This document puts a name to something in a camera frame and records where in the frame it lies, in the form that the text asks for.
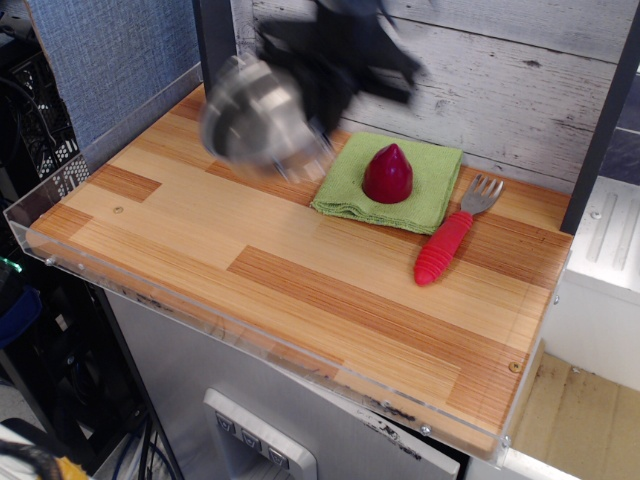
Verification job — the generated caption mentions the black plastic crate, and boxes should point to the black plastic crate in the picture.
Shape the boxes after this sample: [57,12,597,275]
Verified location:
[8,53,79,179]

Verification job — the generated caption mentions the white plastic block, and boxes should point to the white plastic block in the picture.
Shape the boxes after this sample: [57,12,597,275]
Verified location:
[541,177,639,390]

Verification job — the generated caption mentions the clear acrylic table guard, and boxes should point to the clear acrylic table guard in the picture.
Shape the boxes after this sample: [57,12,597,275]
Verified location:
[8,87,571,460]

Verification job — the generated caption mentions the green folded towel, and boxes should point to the green folded towel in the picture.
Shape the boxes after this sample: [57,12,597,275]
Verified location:
[312,132,463,234]

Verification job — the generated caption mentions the silver toy fridge cabinet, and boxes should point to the silver toy fridge cabinet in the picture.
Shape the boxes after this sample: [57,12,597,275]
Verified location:
[106,293,469,479]

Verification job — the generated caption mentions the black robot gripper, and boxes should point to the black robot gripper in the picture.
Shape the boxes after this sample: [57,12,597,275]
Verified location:
[258,1,421,133]

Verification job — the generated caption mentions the stainless steel pot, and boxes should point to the stainless steel pot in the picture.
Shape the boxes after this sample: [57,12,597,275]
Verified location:
[200,55,335,183]

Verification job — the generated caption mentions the dark grey right post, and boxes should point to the dark grey right post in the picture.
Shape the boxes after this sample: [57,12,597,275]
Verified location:
[560,7,639,235]

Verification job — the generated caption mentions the dark grey left post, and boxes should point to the dark grey left post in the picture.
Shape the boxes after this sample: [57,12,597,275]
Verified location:
[192,0,236,93]

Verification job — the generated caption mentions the fork with red handle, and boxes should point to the fork with red handle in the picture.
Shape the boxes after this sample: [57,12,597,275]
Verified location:
[414,174,504,286]

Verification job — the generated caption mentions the blue fabric panel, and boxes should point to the blue fabric panel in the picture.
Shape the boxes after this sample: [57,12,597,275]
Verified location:
[25,1,201,153]

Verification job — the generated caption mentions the yellow object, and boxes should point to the yellow object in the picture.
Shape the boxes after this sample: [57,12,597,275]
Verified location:
[55,457,91,480]

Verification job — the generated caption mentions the red plastic strawberry toy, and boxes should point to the red plastic strawberry toy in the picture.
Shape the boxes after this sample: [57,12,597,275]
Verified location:
[362,143,413,204]

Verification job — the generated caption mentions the dark grey post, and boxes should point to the dark grey post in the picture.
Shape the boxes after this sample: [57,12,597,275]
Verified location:
[192,0,236,93]
[560,7,639,235]

